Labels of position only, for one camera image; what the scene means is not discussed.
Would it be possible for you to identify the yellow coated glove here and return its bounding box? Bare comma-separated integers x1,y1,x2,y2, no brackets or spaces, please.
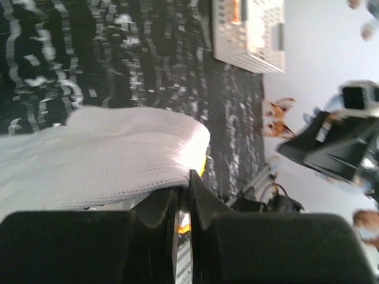
224,0,241,24

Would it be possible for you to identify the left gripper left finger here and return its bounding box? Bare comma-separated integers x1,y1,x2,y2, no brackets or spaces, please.
1,188,179,283

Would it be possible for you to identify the white glove orange cuff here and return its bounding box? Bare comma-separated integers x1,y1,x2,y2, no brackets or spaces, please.
1,106,210,218

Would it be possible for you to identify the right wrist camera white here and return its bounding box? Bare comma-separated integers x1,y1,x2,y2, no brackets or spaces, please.
338,80,378,118

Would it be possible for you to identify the white perforated storage basket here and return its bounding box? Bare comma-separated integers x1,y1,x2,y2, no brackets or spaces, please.
212,0,285,73

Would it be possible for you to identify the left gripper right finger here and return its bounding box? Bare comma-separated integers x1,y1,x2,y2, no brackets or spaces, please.
188,170,375,284

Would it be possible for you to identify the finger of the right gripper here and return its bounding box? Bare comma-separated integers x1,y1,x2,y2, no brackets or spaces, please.
277,111,378,184

